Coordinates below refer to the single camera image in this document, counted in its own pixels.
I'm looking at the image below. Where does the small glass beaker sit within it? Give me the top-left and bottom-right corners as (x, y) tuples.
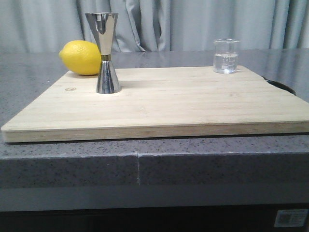
(213, 38), (240, 74)

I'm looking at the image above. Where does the steel double jigger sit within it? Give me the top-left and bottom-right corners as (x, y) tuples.
(85, 13), (121, 94)

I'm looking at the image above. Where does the wooden cutting board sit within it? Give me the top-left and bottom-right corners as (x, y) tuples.
(1, 66), (309, 143)

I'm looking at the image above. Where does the yellow lemon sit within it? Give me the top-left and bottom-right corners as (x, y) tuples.
(59, 40), (101, 75)

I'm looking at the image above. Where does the grey curtain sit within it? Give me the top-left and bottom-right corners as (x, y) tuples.
(0, 0), (309, 54)

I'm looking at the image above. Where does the white QR code label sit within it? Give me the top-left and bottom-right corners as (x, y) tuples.
(274, 209), (309, 228)

